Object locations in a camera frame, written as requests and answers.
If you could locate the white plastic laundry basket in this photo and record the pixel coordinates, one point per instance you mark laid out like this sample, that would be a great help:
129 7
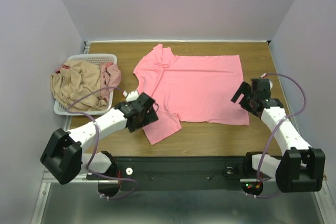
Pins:
96 59

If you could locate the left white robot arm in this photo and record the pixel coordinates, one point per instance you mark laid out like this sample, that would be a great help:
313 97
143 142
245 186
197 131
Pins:
64 155

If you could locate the beige t shirt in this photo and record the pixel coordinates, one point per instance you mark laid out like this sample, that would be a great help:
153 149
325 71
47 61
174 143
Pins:
74 81

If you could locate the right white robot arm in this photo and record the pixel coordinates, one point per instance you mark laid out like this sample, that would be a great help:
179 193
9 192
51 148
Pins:
301 167

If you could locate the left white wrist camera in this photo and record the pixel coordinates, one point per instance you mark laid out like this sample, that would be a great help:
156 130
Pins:
130 96

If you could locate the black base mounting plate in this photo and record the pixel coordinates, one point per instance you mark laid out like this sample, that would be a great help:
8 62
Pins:
164 173

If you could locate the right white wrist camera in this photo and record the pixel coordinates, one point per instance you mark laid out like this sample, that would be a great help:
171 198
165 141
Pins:
265 76

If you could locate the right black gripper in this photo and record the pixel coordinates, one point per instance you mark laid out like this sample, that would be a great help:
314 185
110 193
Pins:
245 99

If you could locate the dusty pink t shirt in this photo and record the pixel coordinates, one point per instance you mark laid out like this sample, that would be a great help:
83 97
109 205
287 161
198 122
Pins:
110 77

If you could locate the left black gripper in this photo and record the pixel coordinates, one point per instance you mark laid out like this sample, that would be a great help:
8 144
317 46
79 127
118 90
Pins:
150 117

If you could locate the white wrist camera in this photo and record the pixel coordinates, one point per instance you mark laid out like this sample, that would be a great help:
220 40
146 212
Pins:
265 76
130 96

